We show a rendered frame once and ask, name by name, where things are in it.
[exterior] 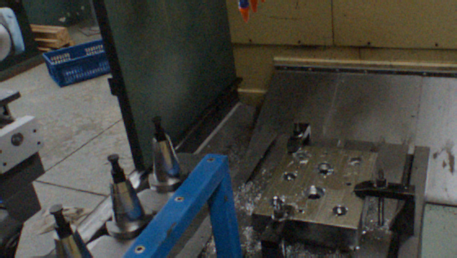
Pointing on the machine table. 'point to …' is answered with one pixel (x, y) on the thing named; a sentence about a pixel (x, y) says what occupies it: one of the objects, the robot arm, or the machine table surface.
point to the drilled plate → (315, 219)
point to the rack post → (224, 220)
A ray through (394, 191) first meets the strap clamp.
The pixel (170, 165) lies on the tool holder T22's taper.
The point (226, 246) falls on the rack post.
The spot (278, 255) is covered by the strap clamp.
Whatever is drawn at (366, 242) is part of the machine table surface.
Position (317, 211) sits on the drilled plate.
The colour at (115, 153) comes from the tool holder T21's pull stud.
